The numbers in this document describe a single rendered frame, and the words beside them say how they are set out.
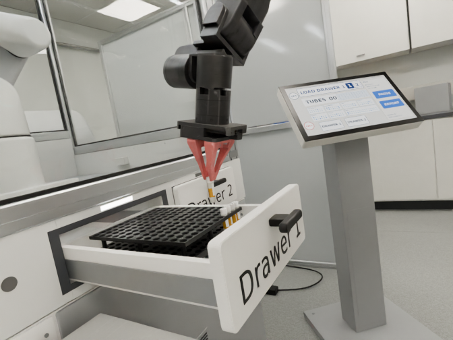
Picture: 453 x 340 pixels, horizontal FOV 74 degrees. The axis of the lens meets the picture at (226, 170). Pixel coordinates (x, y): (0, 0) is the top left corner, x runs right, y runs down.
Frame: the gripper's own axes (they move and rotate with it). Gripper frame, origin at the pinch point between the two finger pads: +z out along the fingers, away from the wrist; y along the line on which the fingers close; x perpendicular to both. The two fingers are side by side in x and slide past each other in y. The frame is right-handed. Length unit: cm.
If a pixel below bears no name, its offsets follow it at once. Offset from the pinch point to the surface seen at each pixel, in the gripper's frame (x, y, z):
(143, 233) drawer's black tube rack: -8.9, -7.1, 9.6
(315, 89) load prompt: 93, -7, -17
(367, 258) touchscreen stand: 96, 25, 55
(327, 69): 158, -18, -31
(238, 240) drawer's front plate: -13.1, 12.9, 2.8
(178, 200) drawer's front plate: 14.1, -18.0, 13.0
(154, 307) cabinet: 1.0, -14.0, 34.4
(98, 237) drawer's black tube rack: -11.7, -15.0, 11.6
